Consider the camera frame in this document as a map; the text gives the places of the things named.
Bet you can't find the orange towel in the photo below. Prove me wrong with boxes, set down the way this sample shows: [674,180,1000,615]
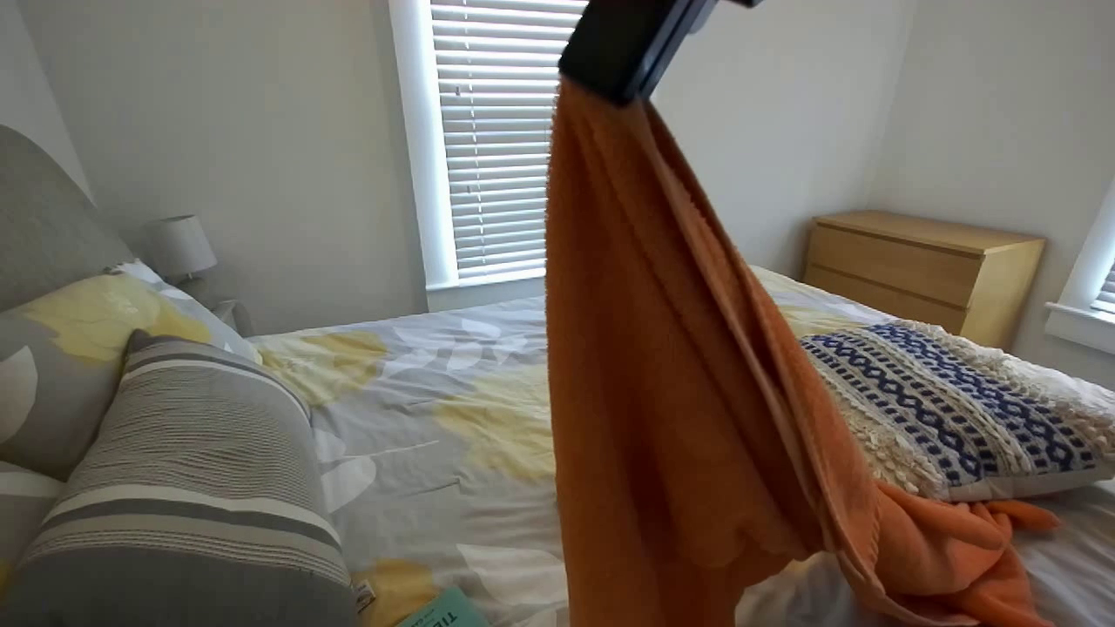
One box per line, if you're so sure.
[545,74,1063,627]

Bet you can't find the white window blinds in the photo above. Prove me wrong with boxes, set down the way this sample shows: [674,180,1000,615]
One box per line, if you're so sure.
[383,0,591,296]

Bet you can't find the light wooden dresser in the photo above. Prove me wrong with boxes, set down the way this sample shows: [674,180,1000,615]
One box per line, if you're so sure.
[800,207,1048,353]

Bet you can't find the leaf print duvet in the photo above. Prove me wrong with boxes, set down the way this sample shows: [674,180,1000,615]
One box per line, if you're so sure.
[249,260,1115,627]

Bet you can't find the blue white patterned pillow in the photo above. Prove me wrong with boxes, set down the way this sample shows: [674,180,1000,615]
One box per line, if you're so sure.
[799,319,1115,505]

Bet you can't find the white table lamp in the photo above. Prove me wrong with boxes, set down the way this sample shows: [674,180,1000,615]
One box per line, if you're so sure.
[148,208,227,291]

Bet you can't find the small side window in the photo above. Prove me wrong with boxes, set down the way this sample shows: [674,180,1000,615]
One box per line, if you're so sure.
[1041,171,1115,359]

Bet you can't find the grey upholstered headboard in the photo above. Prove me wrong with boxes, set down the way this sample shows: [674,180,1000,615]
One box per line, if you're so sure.
[0,121,140,319]

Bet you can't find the teal book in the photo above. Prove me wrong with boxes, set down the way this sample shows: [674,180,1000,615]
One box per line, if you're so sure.
[400,581,493,627]

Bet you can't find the grey striped pillow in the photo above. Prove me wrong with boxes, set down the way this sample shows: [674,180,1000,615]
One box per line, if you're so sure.
[0,327,367,627]

